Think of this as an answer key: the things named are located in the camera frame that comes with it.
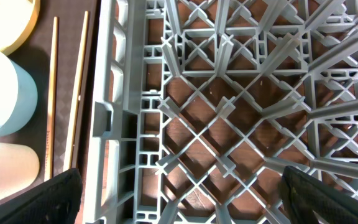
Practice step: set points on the light blue bowl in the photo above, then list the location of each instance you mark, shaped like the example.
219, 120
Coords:
18, 96

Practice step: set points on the yellow plate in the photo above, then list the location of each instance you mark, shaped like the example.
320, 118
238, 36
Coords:
17, 20

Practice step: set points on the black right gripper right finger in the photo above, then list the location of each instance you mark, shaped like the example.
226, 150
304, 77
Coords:
304, 197

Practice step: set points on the grey dishwasher rack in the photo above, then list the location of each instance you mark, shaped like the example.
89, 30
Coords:
198, 106

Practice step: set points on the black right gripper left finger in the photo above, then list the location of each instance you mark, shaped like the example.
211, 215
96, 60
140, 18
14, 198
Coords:
57, 200

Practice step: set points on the small white cup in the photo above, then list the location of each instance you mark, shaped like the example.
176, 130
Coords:
19, 167

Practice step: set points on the right wooden chopstick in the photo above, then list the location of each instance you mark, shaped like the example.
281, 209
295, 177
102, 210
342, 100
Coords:
76, 93

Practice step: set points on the dark brown serving tray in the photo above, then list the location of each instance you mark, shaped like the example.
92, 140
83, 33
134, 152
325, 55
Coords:
34, 57

